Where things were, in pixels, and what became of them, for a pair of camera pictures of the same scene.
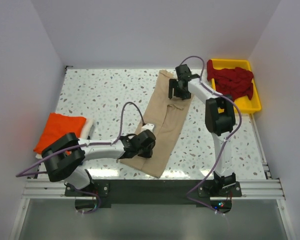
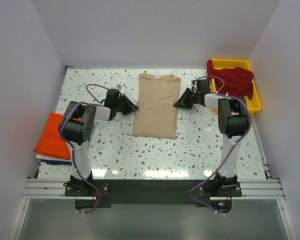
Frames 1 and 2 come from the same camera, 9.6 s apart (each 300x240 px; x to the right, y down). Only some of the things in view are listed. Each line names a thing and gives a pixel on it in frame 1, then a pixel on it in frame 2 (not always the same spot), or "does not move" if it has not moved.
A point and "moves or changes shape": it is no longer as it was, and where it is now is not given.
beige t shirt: x=167 y=115 moves or changes shape
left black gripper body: x=145 y=152 -> x=123 y=106
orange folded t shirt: x=58 y=126 does not move
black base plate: x=91 y=197 does not move
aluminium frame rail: x=45 y=189 does not move
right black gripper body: x=182 y=93 -> x=189 y=99
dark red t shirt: x=231 y=81 does not move
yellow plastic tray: x=244 y=104 does not move
